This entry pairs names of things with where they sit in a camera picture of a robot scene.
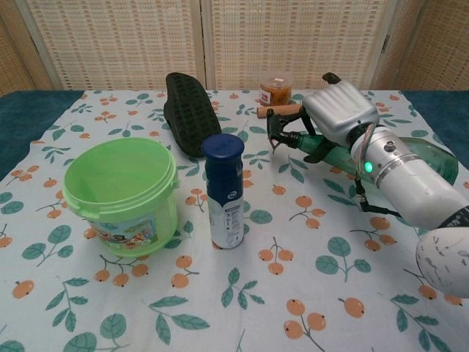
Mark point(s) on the small blue-capped jar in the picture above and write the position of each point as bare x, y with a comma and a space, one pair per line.
224, 190

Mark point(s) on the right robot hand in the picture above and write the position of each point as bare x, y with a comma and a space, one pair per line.
337, 113

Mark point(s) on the green spray bottle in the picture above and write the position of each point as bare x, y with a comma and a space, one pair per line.
329, 150

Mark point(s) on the floral printed tablecloth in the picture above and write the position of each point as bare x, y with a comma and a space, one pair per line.
205, 256

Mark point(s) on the clear jar of orange snacks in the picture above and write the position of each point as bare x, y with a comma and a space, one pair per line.
275, 89

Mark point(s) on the wooden rolling pin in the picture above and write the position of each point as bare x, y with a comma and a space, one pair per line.
278, 110

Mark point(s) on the black shoe insole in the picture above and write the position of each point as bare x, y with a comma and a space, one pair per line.
192, 117

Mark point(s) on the green plastic bucket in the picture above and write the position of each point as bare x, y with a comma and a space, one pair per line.
122, 194

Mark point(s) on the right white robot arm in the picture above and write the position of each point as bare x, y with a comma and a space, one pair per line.
410, 183

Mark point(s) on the woven folding screen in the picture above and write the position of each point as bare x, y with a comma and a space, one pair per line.
220, 40

